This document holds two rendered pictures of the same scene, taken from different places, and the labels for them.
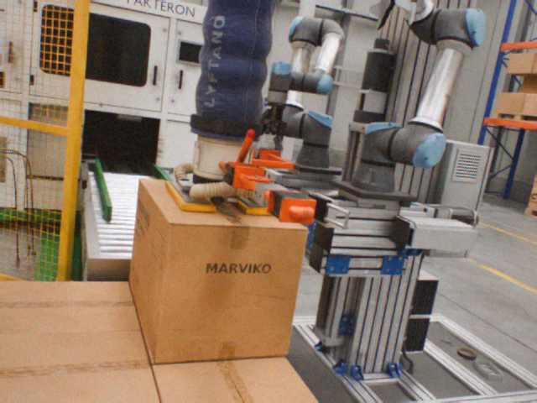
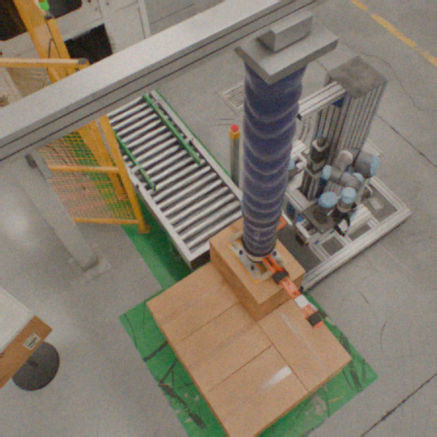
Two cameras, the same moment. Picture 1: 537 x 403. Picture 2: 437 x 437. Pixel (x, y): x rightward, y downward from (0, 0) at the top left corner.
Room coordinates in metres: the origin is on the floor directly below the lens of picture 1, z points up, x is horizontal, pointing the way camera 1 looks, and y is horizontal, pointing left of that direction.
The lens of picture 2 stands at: (0.30, 0.62, 4.00)
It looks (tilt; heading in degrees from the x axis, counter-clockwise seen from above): 60 degrees down; 351
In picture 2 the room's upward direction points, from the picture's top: 4 degrees counter-clockwise
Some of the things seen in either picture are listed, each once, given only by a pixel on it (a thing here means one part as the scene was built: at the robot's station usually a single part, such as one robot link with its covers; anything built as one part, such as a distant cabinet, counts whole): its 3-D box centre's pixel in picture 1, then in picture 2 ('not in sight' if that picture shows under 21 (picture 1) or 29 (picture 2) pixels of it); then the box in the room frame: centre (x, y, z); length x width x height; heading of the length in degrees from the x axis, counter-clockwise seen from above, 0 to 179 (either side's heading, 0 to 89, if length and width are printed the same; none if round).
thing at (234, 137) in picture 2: not in sight; (234, 166); (2.66, 0.08, 0.50); 0.07 x 0.07 x 1.00; 22
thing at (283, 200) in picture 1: (290, 206); (313, 320); (1.02, -0.05, 1.07); 0.08 x 0.07 x 0.05; 21
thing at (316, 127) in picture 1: (316, 127); not in sight; (2.21, -0.17, 1.20); 0.13 x 0.12 x 0.14; 78
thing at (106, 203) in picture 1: (96, 182); (107, 131); (3.25, 1.15, 0.60); 1.60 x 0.10 x 0.09; 22
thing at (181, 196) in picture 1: (189, 191); (246, 260); (1.55, 0.25, 0.97); 0.34 x 0.10 x 0.05; 21
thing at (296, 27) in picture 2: not in sight; (278, 22); (1.58, 0.17, 2.91); 0.16 x 0.16 x 0.10; 22
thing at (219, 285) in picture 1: (206, 259); (255, 265); (1.59, 0.17, 0.74); 0.60 x 0.40 x 0.40; 23
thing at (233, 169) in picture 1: (244, 175); (280, 275); (1.35, 0.07, 1.07); 0.10 x 0.08 x 0.06; 111
